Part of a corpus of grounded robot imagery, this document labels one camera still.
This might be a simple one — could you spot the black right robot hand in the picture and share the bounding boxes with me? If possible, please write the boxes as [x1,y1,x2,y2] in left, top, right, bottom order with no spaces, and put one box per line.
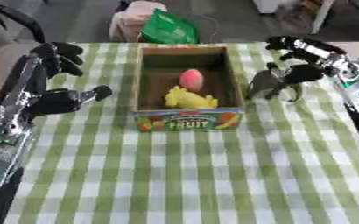
[264,35,348,87]

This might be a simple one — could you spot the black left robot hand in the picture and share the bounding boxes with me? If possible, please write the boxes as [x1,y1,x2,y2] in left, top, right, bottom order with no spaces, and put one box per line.
[0,41,114,117]

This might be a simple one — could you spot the grey toy animal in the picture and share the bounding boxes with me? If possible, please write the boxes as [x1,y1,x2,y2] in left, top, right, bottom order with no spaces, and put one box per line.
[245,61,306,102]

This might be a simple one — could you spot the tan cardboard box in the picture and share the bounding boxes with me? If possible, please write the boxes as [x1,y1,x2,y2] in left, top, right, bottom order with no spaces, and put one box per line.
[130,45,247,132]

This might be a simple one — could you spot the black tripod leg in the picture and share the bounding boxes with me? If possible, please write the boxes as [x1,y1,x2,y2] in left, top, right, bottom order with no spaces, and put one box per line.
[0,0,46,44]

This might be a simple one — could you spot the pink chair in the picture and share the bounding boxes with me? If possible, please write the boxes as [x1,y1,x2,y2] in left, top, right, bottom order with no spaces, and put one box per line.
[107,0,169,43]

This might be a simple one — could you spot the pink toy peach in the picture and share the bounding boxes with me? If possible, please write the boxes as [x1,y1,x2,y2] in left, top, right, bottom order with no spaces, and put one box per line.
[178,68,206,92]

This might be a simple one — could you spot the yellow toy fruit bunch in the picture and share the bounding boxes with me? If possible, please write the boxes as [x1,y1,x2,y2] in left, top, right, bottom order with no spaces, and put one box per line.
[164,85,220,110]

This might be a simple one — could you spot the green bag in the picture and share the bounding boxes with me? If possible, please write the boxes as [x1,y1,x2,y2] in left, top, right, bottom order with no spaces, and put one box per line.
[139,8,201,46]

